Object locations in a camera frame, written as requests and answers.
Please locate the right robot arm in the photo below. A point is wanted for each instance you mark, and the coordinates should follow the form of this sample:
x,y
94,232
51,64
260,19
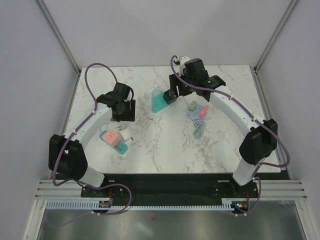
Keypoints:
x,y
259,134

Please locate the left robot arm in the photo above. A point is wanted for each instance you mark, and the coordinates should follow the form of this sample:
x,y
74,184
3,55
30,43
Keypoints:
x,y
67,152

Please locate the white charger adapter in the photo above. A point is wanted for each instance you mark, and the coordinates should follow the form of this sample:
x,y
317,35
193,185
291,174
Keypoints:
x,y
127,135

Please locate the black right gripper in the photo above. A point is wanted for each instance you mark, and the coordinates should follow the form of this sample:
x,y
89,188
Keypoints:
x,y
175,81

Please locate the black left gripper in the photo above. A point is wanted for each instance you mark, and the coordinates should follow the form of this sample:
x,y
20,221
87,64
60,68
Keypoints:
x,y
130,115

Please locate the teal rectangular power strip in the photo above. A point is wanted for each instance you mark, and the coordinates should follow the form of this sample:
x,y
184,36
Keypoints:
x,y
121,147

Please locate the green cube plug adapter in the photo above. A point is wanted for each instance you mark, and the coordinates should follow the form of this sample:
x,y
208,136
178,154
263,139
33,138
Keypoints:
x,y
192,106

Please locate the white slotted cable duct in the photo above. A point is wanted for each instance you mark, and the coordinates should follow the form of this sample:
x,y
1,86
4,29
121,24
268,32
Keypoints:
x,y
72,204

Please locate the black cube socket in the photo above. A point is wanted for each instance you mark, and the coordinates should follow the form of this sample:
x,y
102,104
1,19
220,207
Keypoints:
x,y
169,96

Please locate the coral square adapter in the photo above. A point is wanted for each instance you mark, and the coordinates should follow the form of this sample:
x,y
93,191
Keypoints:
x,y
203,112

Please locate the pink cube socket adapter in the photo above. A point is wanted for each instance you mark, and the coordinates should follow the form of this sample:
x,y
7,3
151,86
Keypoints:
x,y
111,137

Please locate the blue round power strip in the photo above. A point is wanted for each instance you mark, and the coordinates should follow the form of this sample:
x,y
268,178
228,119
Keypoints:
x,y
198,122

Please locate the teal triangular power strip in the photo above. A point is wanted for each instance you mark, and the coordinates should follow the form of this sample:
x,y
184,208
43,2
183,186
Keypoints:
x,y
158,102

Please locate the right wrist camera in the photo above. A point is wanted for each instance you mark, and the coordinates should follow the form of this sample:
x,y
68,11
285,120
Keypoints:
x,y
180,61

